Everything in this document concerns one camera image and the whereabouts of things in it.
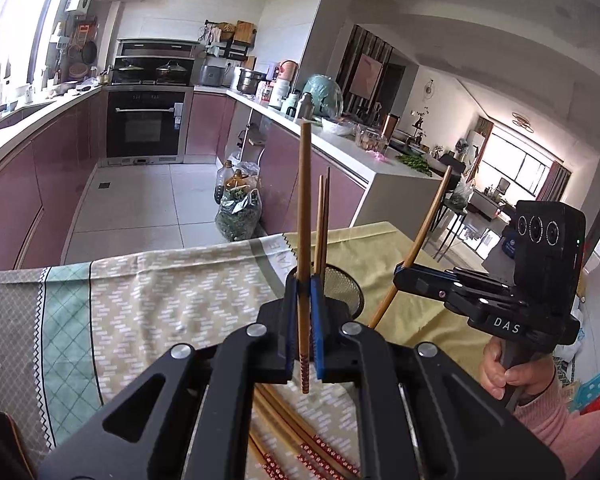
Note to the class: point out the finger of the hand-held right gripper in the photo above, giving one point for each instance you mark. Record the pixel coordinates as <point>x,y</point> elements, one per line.
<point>482,280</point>
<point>422,287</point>

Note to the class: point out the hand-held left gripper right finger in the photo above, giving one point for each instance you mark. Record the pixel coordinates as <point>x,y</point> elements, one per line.
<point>318,332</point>

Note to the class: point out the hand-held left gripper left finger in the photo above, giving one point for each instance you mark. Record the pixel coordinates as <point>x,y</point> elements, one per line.
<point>287,332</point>

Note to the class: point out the black mesh utensil holder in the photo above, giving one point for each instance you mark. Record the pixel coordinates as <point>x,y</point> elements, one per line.
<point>342,285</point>

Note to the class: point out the pile of chopsticks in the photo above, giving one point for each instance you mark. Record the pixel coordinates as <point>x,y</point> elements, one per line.
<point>280,420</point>

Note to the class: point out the person's right hand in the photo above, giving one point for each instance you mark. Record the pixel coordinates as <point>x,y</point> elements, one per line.
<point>527,372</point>

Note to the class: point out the dark red curtain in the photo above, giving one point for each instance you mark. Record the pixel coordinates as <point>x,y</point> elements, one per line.
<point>555,181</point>

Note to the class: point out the living room window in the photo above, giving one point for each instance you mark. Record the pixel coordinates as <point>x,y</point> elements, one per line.
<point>522,167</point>

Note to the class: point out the dark dining table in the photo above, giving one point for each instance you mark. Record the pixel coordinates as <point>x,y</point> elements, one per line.
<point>447,161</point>

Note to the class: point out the loose green vegetables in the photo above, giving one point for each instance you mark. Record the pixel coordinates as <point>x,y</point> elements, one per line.
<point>415,163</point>

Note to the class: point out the plastic bag of greens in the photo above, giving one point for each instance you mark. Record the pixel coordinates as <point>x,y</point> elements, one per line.
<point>237,215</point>

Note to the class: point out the patterned tablecloth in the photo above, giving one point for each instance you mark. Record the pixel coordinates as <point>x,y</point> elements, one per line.
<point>155,300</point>

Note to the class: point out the blue plastic basket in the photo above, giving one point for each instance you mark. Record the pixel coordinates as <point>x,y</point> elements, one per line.
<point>592,391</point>

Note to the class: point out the clear plastic jar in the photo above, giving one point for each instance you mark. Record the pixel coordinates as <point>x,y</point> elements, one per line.
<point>370,141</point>

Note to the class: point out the pink kitchen peninsula cabinet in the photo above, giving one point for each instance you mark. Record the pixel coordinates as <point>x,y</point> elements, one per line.
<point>280,175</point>

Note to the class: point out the dark oil bottle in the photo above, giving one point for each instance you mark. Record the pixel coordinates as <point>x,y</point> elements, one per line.
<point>224,185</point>

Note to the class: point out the yellow oil bottle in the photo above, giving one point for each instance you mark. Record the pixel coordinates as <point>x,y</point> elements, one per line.
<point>239,179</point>

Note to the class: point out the copper tumbler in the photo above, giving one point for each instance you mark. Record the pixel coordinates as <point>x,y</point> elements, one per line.
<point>390,127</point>

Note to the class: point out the covered white bowl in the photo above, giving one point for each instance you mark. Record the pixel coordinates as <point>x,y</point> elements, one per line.
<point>337,127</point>

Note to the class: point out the steel thermos flask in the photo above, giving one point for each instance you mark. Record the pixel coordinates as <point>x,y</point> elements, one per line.
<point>305,106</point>

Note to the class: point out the teal round appliance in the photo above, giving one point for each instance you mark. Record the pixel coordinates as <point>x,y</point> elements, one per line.
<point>322,95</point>

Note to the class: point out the white canister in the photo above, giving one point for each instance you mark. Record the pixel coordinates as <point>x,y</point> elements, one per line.
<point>279,93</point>

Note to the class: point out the steel stockpot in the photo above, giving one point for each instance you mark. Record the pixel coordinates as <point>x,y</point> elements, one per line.
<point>247,82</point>

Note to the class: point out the pink kettle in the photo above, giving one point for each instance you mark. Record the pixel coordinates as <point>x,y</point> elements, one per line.
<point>287,71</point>

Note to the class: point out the built-in black oven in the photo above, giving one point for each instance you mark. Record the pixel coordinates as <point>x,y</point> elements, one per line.
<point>142,122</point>

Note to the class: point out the black pot with lid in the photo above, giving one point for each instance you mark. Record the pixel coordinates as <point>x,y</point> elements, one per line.
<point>125,68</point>
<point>171,68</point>

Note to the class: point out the pink base cabinets with sink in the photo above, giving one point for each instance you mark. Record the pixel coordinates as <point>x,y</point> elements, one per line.
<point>25,195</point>

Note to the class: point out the wooden cutting board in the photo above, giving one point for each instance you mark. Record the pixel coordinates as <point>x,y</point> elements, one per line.
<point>244,31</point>

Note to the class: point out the black integrated range hood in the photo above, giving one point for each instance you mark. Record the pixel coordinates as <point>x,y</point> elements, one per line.
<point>152,52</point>

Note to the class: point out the kitchen window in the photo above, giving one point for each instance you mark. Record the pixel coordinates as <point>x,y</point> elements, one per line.
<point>5,25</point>

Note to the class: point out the pink wall picture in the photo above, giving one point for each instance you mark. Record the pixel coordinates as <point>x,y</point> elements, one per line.
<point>369,77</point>

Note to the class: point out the black wall spice rack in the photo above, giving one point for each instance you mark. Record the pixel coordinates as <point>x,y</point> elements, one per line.
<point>225,47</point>

